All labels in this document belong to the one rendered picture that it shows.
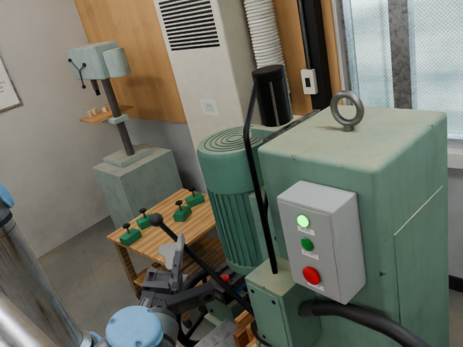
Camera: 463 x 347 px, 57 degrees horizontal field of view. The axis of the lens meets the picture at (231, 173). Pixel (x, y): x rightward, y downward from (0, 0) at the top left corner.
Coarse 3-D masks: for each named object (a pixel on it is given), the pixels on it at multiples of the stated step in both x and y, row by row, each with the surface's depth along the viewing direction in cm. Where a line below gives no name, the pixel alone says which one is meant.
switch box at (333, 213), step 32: (288, 192) 62; (320, 192) 60; (352, 192) 58; (288, 224) 62; (320, 224) 57; (352, 224) 58; (288, 256) 66; (320, 256) 60; (352, 256) 60; (352, 288) 62
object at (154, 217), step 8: (152, 216) 105; (160, 216) 105; (152, 224) 105; (160, 224) 104; (168, 232) 103; (176, 240) 101; (184, 248) 100; (192, 256) 98; (200, 264) 97; (208, 272) 96; (216, 280) 94; (224, 280) 94; (224, 288) 93; (232, 288) 93; (232, 296) 92; (240, 296) 92; (240, 304) 91; (248, 304) 90; (248, 312) 90; (256, 328) 86; (256, 336) 88; (264, 344) 87
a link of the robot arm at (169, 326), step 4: (156, 312) 88; (160, 316) 87; (164, 316) 87; (168, 316) 88; (160, 320) 86; (164, 320) 87; (168, 320) 87; (172, 320) 88; (164, 324) 86; (168, 324) 86; (172, 324) 87; (176, 324) 88; (164, 328) 85; (168, 328) 86; (172, 328) 87; (176, 328) 88; (164, 332) 85; (168, 332) 85; (172, 332) 86; (176, 332) 88; (172, 336) 86; (176, 336) 88
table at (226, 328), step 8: (208, 320) 129; (216, 320) 128; (224, 320) 123; (216, 328) 121; (224, 328) 120; (232, 328) 119; (208, 336) 119; (216, 336) 118; (224, 336) 117; (232, 336) 117; (200, 344) 117; (208, 344) 116; (216, 344) 115; (224, 344) 115; (232, 344) 114
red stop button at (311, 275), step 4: (304, 268) 63; (308, 268) 62; (312, 268) 62; (304, 272) 63; (308, 272) 62; (312, 272) 62; (316, 272) 62; (304, 276) 63; (308, 276) 62; (312, 276) 62; (316, 276) 61; (308, 280) 63; (312, 280) 62; (316, 280) 62; (316, 284) 62
